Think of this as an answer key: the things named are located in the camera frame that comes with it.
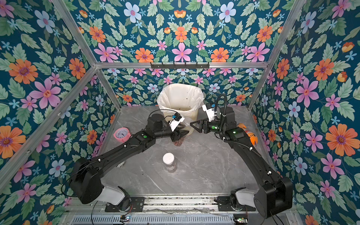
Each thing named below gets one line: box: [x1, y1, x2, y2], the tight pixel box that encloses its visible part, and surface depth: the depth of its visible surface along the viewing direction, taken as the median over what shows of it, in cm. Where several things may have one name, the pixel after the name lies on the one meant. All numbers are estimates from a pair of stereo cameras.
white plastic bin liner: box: [156, 82, 205, 113], surface depth 95 cm
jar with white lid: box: [162, 152, 178, 173], surface depth 76 cm
